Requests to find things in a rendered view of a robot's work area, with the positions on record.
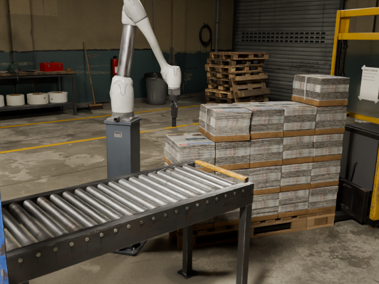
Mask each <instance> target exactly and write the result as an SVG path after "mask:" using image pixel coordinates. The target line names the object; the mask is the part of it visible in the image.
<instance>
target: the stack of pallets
mask: <svg viewBox="0 0 379 284"><path fill-rule="evenodd" d="M217 54H219V57H217ZM258 55H262V58H258ZM268 55H269V53H261V52H210V57H209V58H207V64H205V70H206V72H207V83H208V89H205V101H206V102H207V104H232V103H235V101H234V100H235V99H234V97H233V90H232V84H231V79H230V78H231V77H234V76H251V75H253V73H258V75H260V74H264V72H265V71H262V65H264V63H265V59H268ZM214 60H215V61H217V63H214ZM254 60H256V61H258V64H254ZM243 61H244V63H242V62H243ZM251 66H255V70H251ZM212 67H216V69H212ZM239 67H242V69H239ZM213 73H216V74H217V75H216V76H214V75H213ZM242 74H244V75H242ZM214 79H217V81H214ZM214 86H218V87H214ZM212 92H215V93H212ZM212 98H215V99H212Z"/></svg>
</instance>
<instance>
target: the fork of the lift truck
mask: <svg viewBox="0 0 379 284"><path fill-rule="evenodd" d="M350 218H351V217H350V214H348V213H347V212H345V211H344V210H342V211H335V216H334V220H335V221H336V220H343V219H350ZM290 226H291V223H282V224H275V225H268V226H263V227H256V228H254V233H257V232H265V231H271V230H279V229H286V228H290Z"/></svg>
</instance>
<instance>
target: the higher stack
mask: <svg viewBox="0 0 379 284"><path fill-rule="evenodd" d="M349 83H350V78H347V77H338V76H330V75H324V74H300V75H294V81H293V87H294V88H293V94H292V95H293V96H298V97H304V98H307V99H311V100H317V101H331V100H347V99H348V98H349V92H348V90H349ZM294 102H296V103H301V102H298V101H294ZM301 104H304V105H309V106H312V107H315V108H317V112H316V119H315V122H316V123H315V129H316V130H321V129H330V128H344V126H345V120H346V115H347V113H346V110H347V107H346V106H343V105H336V106H315V105H310V104H306V103H301ZM342 138H343V134H342V133H337V134H321V135H314V142H313V147H312V148H313V149H314V153H313V157H320V156H333V155H340V154H342V144H343V143H342V142H343V139H342ZM311 163H312V169H311V177H310V179H311V180H310V184H312V183H322V182H328V181H336V180H338V179H339V173H340V168H341V166H340V160H339V159H338V160H331V161H319V162H311ZM308 190H309V202H308V206H307V207H308V209H313V208H321V207H329V206H335V205H336V200H337V192H338V186H336V185H333V186H328V187H319V188H310V189H308ZM306 215H307V216H306V217H307V222H306V230H308V229H315V228H321V227H328V226H333V225H334V216H335V210H333V211H326V212H318V213H313V214H306Z"/></svg>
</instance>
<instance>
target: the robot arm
mask: <svg viewBox="0 0 379 284"><path fill-rule="evenodd" d="M122 23H123V30H122V37H121V45H120V54H119V58H118V67H117V75H116V76H114V77H113V78H112V84H111V90H110V97H111V106H112V116H111V117H109V118H107V121H122V122H131V121H133V120H135V119H137V118H139V116H135V115H134V89H133V80H132V79H131V78H130V72H131V65H132V60H133V52H134V45H135V37H136V29H137V27H138V28H139V29H140V30H141V31H142V33H143V34H144V35H145V37H146V39H147V40H148V42H149V44H150V46H151V48H152V50H153V53H154V55H155V57H156V59H157V61H158V63H159V65H160V67H161V72H160V73H161V75H162V78H163V80H164V81H165V82H166V83H167V84H168V94H169V100H170V101H171V103H170V110H171V117H172V127H176V118H177V114H178V104H177V101H178V100H179V95H180V85H181V82H182V74H181V70H180V67H179V66H171V65H169V64H168V63H167V62H166V60H165V58H164V56H163V54H162V52H161V49H160V47H159V44H158V41H157V39H156V37H155V34H154V32H153V30H152V27H151V25H150V22H149V19H148V16H147V14H146V11H145V9H144V7H143V6H142V4H141V2H140V0H124V5H123V8H122Z"/></svg>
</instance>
